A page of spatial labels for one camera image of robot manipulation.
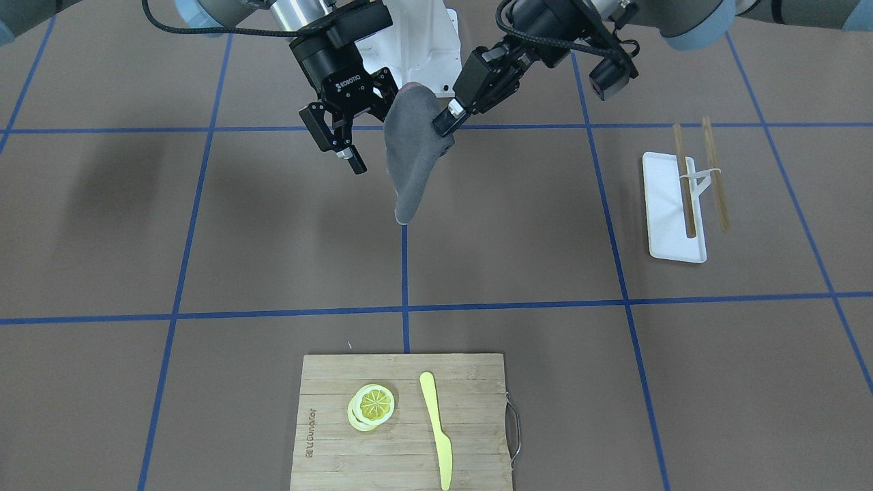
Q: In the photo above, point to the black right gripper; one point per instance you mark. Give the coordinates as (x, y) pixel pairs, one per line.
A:
(330, 70)

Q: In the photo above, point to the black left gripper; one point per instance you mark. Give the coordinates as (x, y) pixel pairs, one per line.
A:
(492, 73)

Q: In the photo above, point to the grey cleaning cloth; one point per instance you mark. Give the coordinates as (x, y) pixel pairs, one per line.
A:
(412, 146)

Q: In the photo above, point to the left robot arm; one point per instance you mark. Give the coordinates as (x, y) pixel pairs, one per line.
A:
(548, 31)

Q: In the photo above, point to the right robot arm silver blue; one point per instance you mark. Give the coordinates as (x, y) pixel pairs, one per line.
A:
(277, 19)

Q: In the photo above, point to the white chopstick rest tray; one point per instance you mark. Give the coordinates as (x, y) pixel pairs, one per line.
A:
(664, 216)

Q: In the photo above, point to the wooden chopstick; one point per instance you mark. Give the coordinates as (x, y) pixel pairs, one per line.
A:
(684, 182)
(717, 182)

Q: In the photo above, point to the yellow lemon slice toy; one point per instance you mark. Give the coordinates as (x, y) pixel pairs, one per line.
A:
(370, 407)

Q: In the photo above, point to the yellow plastic knife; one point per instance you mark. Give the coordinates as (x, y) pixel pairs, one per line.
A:
(444, 451)

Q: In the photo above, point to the bamboo cutting board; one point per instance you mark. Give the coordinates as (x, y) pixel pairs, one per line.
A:
(400, 454)

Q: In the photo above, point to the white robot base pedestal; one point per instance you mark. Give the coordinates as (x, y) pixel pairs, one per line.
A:
(422, 45)

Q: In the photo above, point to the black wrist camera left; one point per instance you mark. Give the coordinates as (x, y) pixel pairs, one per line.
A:
(610, 76)

